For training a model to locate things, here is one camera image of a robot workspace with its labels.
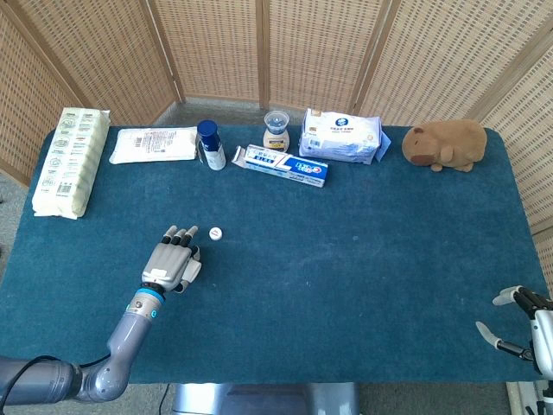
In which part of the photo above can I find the teal blue table mat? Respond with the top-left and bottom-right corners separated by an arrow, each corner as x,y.
0,124 -> 546,385

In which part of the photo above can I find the lilac white tissue pack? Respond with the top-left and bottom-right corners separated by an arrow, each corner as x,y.
298,107 -> 392,166

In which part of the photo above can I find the flat cream paper packet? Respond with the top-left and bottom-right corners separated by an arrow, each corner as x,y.
108,126 -> 199,165

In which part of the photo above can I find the brown capybara plush toy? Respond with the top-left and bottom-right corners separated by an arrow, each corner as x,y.
402,119 -> 488,173

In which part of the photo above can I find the blue white toothpaste box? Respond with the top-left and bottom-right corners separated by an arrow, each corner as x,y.
231,144 -> 329,188

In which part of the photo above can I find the small clear lidded jar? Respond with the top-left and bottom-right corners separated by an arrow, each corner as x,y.
263,110 -> 290,153

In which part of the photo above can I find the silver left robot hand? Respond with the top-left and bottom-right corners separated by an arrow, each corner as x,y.
141,224 -> 203,293

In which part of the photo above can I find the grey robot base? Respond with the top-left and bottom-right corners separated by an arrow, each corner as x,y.
172,382 -> 360,415

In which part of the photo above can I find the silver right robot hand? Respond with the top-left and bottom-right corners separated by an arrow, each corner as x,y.
475,284 -> 553,375

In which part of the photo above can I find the long pale yellow tissue pack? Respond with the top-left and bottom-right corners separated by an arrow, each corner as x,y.
31,106 -> 111,220

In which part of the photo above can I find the blue and white lotion bottle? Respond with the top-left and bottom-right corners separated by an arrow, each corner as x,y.
196,119 -> 227,171

